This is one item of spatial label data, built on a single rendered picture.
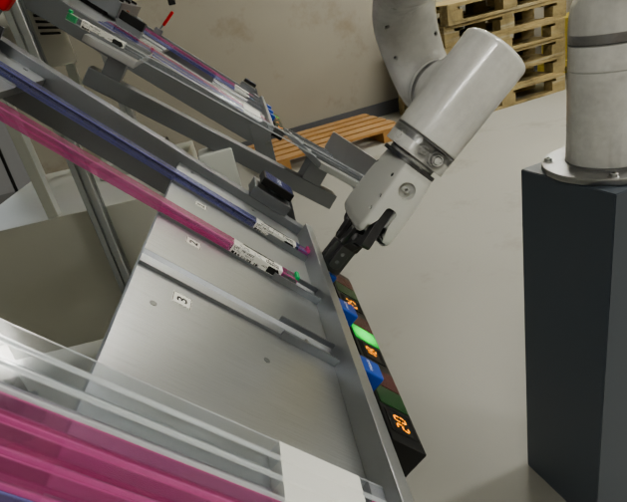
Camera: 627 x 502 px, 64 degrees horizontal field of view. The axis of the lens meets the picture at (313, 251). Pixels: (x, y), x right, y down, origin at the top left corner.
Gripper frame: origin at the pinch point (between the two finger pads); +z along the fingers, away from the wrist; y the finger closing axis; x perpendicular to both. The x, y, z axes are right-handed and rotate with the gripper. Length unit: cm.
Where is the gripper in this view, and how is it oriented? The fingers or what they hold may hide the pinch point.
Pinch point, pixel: (336, 256)
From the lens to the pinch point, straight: 66.5
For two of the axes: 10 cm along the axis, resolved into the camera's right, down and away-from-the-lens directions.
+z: -5.8, 7.7, 2.6
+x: -8.0, -4.9, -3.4
